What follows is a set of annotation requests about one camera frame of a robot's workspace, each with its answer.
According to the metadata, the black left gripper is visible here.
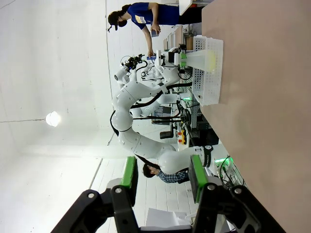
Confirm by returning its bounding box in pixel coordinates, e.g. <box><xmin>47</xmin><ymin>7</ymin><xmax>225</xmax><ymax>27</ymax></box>
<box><xmin>168</xmin><ymin>50</ymin><xmax>188</xmax><ymax>69</ymax></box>

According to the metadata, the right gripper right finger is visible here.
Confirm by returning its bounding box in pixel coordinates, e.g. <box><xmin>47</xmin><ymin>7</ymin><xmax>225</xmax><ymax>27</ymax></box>
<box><xmin>189</xmin><ymin>154</ymin><xmax>286</xmax><ymax>233</ymax></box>

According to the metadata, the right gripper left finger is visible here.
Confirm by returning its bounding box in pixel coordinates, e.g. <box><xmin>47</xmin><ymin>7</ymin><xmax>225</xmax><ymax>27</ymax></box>
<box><xmin>51</xmin><ymin>156</ymin><xmax>140</xmax><ymax>233</ymax></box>

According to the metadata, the translucent plastic conical flask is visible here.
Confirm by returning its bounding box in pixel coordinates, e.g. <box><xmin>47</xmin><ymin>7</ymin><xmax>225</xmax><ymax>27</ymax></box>
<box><xmin>186</xmin><ymin>50</ymin><xmax>217</xmax><ymax>73</ymax></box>

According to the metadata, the brown cardboard box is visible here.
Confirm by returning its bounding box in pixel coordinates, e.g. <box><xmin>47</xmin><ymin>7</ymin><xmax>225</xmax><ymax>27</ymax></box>
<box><xmin>184</xmin><ymin>35</ymin><xmax>195</xmax><ymax>50</ymax></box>

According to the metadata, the person in plaid shirt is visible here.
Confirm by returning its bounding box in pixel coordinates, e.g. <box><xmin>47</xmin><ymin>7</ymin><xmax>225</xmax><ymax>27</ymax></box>
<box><xmin>142</xmin><ymin>163</ymin><xmax>190</xmax><ymax>184</ymax></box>

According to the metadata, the white perforated plastic basket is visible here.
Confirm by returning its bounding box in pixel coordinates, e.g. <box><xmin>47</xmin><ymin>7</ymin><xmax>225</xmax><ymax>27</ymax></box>
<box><xmin>191</xmin><ymin>35</ymin><xmax>224</xmax><ymax>107</ymax></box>

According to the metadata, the white box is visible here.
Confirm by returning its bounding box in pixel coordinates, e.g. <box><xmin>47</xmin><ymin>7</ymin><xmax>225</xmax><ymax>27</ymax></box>
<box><xmin>145</xmin><ymin>207</ymin><xmax>193</xmax><ymax>228</ymax></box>

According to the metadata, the black rounded block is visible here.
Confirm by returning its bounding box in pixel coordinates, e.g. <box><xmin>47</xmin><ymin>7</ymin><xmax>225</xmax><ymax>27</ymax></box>
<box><xmin>159</xmin><ymin>131</ymin><xmax>176</xmax><ymax>140</ymax></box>

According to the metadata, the person in blue shirt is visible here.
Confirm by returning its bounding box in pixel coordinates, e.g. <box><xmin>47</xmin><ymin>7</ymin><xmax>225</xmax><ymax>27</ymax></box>
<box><xmin>107</xmin><ymin>2</ymin><xmax>204</xmax><ymax>58</ymax></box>

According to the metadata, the round ceiling lamp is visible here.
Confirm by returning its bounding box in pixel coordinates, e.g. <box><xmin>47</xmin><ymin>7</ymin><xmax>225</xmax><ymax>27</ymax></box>
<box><xmin>45</xmin><ymin>111</ymin><xmax>62</xmax><ymax>128</ymax></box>

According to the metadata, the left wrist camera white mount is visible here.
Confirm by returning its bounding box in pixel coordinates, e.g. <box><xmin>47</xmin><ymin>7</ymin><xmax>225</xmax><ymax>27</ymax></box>
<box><xmin>155</xmin><ymin>50</ymin><xmax>169</xmax><ymax>67</ymax></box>

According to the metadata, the control box with cables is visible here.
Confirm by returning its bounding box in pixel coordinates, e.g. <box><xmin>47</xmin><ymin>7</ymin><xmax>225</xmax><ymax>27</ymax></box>
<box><xmin>213</xmin><ymin>155</ymin><xmax>246</xmax><ymax>192</ymax></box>

